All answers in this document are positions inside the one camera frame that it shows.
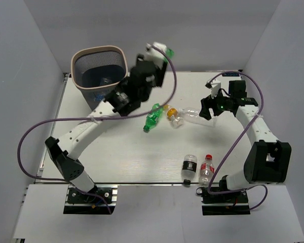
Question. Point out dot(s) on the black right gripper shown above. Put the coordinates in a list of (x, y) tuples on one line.
[(209, 102)]

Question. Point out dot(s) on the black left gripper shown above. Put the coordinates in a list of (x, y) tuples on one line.
[(160, 73)]

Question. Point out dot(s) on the clear unlabelled plastic bottle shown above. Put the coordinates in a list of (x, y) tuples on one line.
[(191, 115)]

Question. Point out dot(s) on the green Sprite bottle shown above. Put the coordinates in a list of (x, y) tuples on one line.
[(169, 53), (153, 118)]

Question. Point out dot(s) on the blue orange label bottle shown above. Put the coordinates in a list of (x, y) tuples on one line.
[(106, 81)]

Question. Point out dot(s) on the blue label water bottle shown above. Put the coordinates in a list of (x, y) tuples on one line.
[(98, 97)]

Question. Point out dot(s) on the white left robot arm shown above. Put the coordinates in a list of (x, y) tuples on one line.
[(125, 98)]

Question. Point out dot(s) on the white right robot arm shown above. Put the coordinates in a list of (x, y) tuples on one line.
[(268, 159)]

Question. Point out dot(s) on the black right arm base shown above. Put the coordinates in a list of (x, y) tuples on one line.
[(223, 204)]

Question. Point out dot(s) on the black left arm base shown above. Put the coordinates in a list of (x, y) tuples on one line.
[(77, 203)]

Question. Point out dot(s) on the grey mesh waste bin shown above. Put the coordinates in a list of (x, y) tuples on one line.
[(89, 65)]

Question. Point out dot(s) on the blue table corner label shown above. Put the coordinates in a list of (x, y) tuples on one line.
[(230, 74)]

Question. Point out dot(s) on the orange label clear bottle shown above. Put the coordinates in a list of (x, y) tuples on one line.
[(173, 116)]

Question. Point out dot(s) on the red cap clear bottle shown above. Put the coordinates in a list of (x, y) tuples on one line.
[(206, 170)]

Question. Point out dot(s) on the black label water bottle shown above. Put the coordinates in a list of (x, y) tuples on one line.
[(189, 167)]

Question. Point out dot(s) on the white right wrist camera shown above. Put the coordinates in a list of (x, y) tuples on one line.
[(214, 86)]

